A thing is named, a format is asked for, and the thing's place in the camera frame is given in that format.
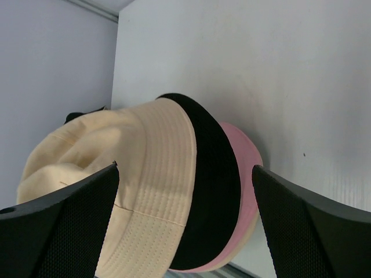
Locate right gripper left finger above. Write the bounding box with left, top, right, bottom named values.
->
left=1, top=163, right=119, bottom=277

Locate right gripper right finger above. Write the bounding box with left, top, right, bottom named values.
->
left=252, top=165, right=370, bottom=277

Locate beige bucket hat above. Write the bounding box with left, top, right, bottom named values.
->
left=202, top=150, right=265, bottom=273

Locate black cap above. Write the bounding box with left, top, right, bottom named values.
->
left=163, top=93, right=241, bottom=270

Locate pink bucket hat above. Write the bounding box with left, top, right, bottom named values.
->
left=179, top=122, right=263, bottom=273

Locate beige cap with script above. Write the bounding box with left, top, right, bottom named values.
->
left=17, top=98, right=197, bottom=277

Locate left aluminium frame post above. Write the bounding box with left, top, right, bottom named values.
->
left=66, top=0, right=119, bottom=23

